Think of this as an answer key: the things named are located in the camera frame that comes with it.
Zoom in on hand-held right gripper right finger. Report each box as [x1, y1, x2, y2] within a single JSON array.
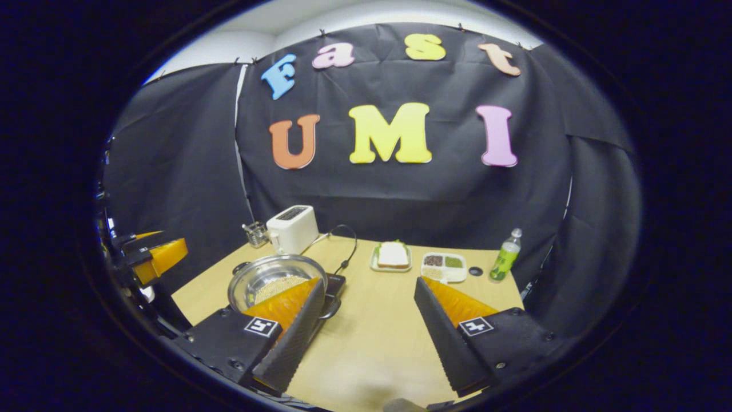
[[413, 276, 572, 398]]

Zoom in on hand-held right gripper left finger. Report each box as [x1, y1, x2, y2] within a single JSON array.
[[172, 276, 327, 397]]

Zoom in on black induction cooktop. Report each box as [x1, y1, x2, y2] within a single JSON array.
[[320, 273, 347, 321]]

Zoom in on stainless steel pot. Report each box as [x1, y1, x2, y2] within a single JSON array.
[[228, 254, 343, 320]]

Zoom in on pile of yellow soybeans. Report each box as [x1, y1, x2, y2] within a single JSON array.
[[254, 275, 312, 304]]

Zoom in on white divided condiment tray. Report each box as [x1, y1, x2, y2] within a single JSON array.
[[420, 252, 468, 284]]

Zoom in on white bread sandwich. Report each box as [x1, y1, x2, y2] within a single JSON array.
[[375, 240, 411, 268]]

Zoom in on green drink bottle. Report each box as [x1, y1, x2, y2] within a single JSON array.
[[490, 228, 523, 282]]

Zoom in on small white plate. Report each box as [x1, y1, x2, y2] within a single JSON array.
[[370, 241, 413, 273]]

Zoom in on white toaster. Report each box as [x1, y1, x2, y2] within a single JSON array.
[[266, 205, 320, 256]]

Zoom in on wire mesh utensil holder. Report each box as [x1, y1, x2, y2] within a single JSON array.
[[242, 221, 269, 248]]

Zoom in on black power cable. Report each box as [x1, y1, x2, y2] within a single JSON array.
[[327, 224, 358, 275]]

